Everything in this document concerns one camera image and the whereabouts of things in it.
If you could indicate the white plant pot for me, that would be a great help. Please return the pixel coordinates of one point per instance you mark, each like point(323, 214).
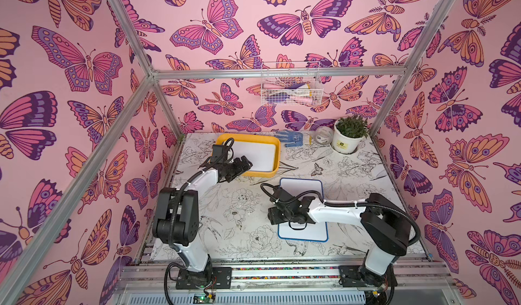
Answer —
point(343, 144)

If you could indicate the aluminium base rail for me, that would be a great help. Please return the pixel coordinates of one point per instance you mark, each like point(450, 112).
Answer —
point(418, 281)

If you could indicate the green circuit board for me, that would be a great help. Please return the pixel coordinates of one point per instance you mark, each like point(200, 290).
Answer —
point(202, 298)

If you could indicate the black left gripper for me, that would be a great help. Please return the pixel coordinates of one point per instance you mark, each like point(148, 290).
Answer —
point(239, 168)

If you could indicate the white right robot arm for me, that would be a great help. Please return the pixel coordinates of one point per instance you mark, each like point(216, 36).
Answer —
point(391, 229)

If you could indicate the white wire wall basket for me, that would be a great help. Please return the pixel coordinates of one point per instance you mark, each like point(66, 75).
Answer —
point(290, 84)

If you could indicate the blue-framed whiteboard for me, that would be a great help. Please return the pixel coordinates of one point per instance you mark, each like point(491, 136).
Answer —
point(301, 229)

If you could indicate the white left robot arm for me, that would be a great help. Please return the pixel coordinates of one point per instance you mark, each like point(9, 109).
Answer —
point(176, 220)

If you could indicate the yellow-framed whiteboard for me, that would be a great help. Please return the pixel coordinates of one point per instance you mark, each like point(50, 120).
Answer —
point(262, 156)

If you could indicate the green potted plant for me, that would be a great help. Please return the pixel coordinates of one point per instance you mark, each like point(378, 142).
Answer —
point(353, 127)

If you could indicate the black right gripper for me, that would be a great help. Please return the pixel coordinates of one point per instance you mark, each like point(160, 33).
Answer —
point(277, 213)

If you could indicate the yellow plastic storage tray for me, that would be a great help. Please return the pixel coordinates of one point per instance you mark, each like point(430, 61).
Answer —
point(258, 139)

